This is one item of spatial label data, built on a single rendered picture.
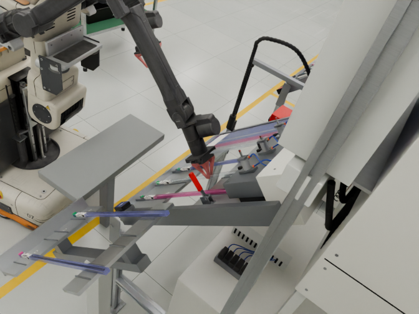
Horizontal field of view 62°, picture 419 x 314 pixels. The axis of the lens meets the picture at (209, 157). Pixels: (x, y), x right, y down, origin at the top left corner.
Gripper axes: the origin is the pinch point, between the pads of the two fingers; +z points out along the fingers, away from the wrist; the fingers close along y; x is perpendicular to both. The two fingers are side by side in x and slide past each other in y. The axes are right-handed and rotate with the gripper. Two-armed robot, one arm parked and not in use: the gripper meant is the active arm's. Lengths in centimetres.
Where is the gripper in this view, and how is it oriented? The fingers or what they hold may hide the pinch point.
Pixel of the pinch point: (209, 176)
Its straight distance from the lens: 123.3
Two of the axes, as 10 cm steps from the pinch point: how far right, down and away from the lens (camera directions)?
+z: 3.4, 8.9, 3.1
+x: -7.5, 0.6, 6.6
